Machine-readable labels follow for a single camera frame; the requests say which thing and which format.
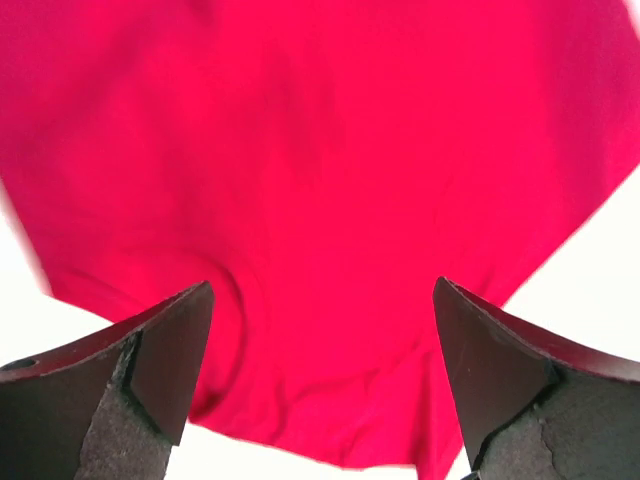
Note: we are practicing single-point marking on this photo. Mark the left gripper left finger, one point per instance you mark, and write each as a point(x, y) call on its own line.
point(112, 404)

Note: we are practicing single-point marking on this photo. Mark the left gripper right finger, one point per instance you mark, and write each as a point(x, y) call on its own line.
point(532, 404)

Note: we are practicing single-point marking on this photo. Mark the red t shirt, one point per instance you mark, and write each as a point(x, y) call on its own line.
point(321, 164)

